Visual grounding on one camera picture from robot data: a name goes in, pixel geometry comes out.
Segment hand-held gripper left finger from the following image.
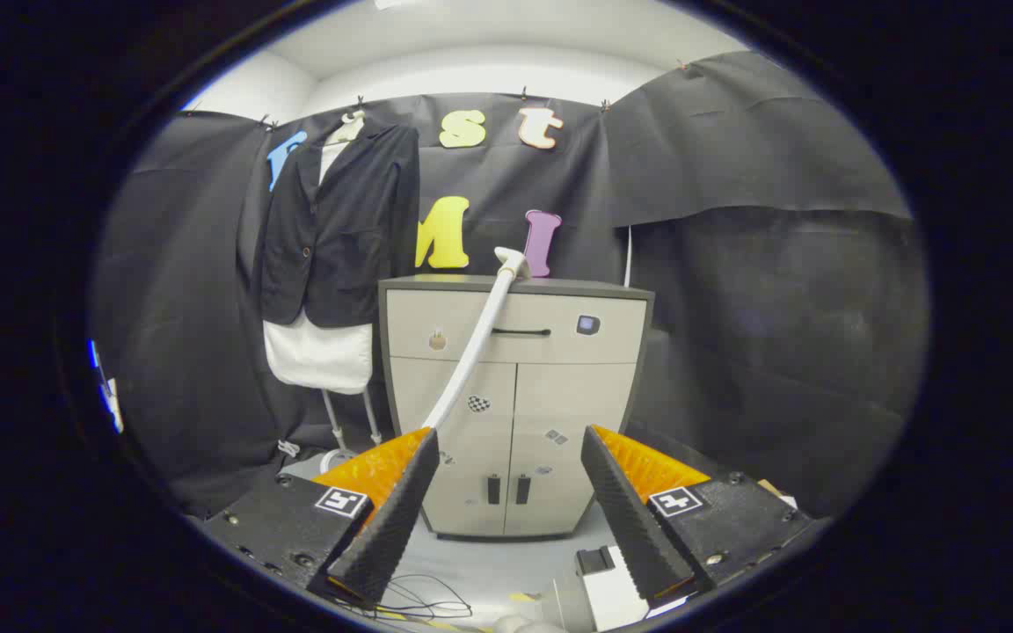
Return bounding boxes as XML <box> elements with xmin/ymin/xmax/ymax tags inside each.
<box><xmin>208</xmin><ymin>427</ymin><xmax>441</xmax><ymax>612</ymax></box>

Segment cream steamer hanger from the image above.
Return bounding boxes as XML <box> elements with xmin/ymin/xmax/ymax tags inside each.
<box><xmin>331</xmin><ymin>110</ymin><xmax>367</xmax><ymax>146</ymax></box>

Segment black backdrop cloth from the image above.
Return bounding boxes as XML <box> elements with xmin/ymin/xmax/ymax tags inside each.
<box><xmin>91</xmin><ymin>50</ymin><xmax>929</xmax><ymax>520</ymax></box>

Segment blue and white object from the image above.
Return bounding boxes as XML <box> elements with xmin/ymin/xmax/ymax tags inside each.
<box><xmin>89</xmin><ymin>341</ymin><xmax>125</xmax><ymax>434</ymax></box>

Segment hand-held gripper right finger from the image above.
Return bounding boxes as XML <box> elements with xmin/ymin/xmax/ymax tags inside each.
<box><xmin>580</xmin><ymin>425</ymin><xmax>828</xmax><ymax>608</ymax></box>

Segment white box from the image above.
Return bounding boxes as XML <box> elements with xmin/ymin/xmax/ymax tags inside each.
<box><xmin>575</xmin><ymin>545</ymin><xmax>692</xmax><ymax>632</ymax></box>

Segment thin black floor cables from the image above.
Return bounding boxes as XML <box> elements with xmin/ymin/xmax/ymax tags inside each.
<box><xmin>379</xmin><ymin>573</ymin><xmax>474</xmax><ymax>622</ymax></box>

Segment white garment steamer head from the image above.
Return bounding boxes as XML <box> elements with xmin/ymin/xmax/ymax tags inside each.
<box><xmin>423</xmin><ymin>247</ymin><xmax>530</xmax><ymax>432</ymax></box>

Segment beige cabinet with dark top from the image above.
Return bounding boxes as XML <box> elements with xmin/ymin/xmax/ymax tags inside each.
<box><xmin>378</xmin><ymin>273</ymin><xmax>655</xmax><ymax>539</ymax></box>

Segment white steamer ironing board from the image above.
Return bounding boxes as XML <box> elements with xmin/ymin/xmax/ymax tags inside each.
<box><xmin>263</xmin><ymin>139</ymin><xmax>375</xmax><ymax>395</ymax></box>

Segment black suit jacket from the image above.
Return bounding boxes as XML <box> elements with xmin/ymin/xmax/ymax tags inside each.
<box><xmin>259</xmin><ymin>121</ymin><xmax>421</xmax><ymax>330</ymax></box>

